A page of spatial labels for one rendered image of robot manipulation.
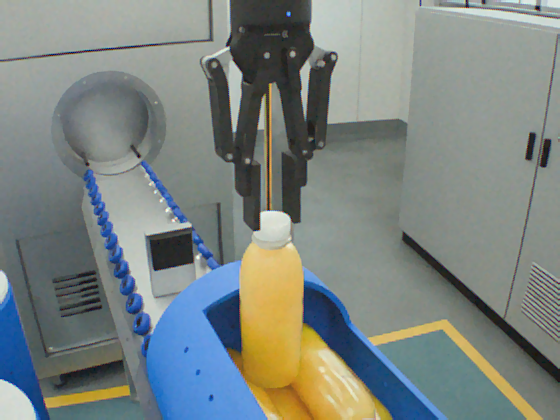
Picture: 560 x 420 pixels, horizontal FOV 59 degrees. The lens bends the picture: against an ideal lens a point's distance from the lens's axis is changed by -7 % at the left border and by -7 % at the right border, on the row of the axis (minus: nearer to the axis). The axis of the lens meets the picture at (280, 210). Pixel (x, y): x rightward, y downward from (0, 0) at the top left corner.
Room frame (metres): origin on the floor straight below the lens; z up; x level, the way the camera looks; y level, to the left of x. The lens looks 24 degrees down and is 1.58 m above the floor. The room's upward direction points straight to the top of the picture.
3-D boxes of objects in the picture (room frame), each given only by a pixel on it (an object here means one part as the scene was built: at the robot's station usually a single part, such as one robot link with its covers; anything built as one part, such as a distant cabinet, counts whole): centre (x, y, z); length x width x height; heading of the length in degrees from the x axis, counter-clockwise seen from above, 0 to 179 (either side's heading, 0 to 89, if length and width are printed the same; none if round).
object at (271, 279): (0.50, 0.01, 1.23); 0.07 x 0.07 x 0.19
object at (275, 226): (0.50, 0.01, 1.33); 0.04 x 0.04 x 0.02
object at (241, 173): (0.48, 0.04, 1.40); 0.03 x 0.01 x 0.05; 115
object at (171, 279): (0.99, 0.23, 1.00); 0.10 x 0.04 x 0.15; 115
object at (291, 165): (0.51, -0.01, 1.37); 0.03 x 0.01 x 0.07; 25
